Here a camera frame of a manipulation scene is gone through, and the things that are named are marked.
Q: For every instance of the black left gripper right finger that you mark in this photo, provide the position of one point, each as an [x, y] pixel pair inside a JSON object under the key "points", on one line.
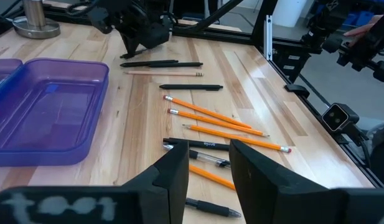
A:
{"points": [[266, 193]]}

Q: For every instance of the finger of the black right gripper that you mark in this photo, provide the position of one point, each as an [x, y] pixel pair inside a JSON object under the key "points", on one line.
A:
{"points": [[135, 45], [127, 42]]}

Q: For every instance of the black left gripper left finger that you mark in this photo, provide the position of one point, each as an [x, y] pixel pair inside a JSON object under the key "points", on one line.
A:
{"points": [[170, 186]]}

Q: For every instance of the natural wood pencil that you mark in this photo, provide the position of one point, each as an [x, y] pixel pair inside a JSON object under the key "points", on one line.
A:
{"points": [[163, 73]]}

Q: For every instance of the orange pencil yellow eraser cap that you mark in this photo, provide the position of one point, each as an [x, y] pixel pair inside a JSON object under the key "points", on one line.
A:
{"points": [[213, 178]]}

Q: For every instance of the black rubber-grip ballpoint pen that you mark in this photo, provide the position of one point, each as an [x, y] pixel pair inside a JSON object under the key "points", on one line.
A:
{"points": [[210, 208]]}

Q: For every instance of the clear barrel ballpoint pen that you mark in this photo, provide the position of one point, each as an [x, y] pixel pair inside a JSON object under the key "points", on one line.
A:
{"points": [[210, 159]]}

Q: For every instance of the black pen white lettering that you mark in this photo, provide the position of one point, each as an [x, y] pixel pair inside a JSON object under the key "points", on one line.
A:
{"points": [[210, 145]]}

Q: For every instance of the orange pencil pink eraser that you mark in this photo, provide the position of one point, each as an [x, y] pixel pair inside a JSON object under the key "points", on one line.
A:
{"points": [[207, 112], [235, 137], [216, 122]]}

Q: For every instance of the purple translucent supply box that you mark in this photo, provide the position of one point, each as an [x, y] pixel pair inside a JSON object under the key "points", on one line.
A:
{"points": [[54, 124]]}

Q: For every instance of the black box with white labels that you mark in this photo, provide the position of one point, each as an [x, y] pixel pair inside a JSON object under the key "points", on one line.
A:
{"points": [[291, 65]]}

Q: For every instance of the silver aluminium extrusion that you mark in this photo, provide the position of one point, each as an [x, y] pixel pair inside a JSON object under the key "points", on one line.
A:
{"points": [[268, 37]]}

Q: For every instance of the white column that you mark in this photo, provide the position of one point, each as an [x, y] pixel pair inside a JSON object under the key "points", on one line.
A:
{"points": [[289, 12]]}

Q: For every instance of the person's hand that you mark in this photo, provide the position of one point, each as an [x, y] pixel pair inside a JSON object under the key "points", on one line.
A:
{"points": [[361, 31]]}

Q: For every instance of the blue storage bins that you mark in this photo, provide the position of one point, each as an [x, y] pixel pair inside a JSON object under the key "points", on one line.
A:
{"points": [[363, 18]]}

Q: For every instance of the silver metal post with base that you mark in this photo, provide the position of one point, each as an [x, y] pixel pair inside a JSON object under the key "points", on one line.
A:
{"points": [[36, 29]]}

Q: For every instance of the small black table camera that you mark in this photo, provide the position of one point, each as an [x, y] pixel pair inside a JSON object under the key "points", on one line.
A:
{"points": [[338, 116]]}

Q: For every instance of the black frame bracket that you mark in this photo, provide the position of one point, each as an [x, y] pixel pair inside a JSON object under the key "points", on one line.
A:
{"points": [[297, 90]]}

